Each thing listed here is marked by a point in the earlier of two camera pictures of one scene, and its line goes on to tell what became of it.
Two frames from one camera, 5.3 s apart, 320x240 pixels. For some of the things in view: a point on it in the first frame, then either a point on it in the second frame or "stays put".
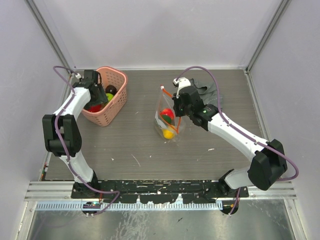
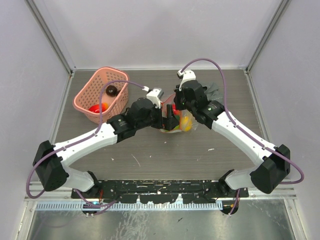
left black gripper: x=101 y=97 -> x=167 y=123
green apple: x=109 y=96 -> x=177 y=127
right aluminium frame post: x=274 y=21 stays put
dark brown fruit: x=111 y=89 stays put
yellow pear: x=168 y=134 -> x=186 y=123
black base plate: x=156 y=192 stays put
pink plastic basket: x=110 y=76 stays put
